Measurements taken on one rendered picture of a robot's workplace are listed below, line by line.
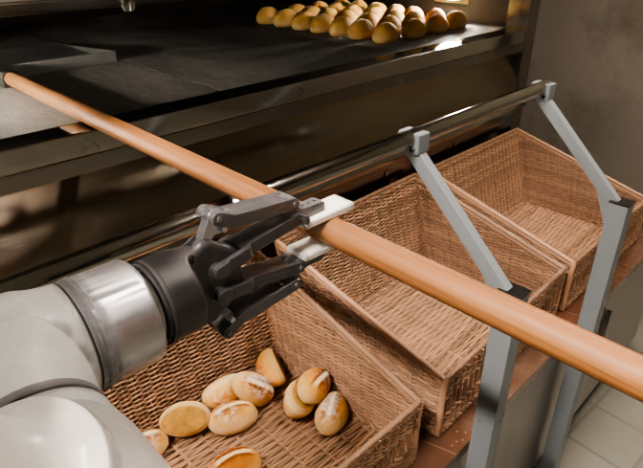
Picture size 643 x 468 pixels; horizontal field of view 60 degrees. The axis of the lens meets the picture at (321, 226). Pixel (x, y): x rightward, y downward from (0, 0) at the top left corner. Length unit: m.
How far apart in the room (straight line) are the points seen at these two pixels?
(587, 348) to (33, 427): 0.35
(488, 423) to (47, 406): 0.91
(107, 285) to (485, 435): 0.85
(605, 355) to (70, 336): 0.37
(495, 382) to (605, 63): 2.54
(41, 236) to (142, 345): 0.61
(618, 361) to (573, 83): 3.07
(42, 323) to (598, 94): 3.21
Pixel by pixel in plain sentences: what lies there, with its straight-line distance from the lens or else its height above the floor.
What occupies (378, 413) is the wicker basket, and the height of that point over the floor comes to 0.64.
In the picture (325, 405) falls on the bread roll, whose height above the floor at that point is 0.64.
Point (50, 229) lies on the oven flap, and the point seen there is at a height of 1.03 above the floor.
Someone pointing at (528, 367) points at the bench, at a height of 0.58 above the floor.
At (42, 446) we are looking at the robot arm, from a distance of 0.29.
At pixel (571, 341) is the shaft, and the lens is 0.45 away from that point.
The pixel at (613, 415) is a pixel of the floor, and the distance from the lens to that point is 2.26.
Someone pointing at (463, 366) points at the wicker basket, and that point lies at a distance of 1.15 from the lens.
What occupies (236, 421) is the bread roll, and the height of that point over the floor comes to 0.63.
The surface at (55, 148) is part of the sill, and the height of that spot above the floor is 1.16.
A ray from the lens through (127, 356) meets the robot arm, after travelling 0.44.
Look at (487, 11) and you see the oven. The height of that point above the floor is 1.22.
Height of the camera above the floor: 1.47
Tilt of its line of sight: 28 degrees down
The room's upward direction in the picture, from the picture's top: straight up
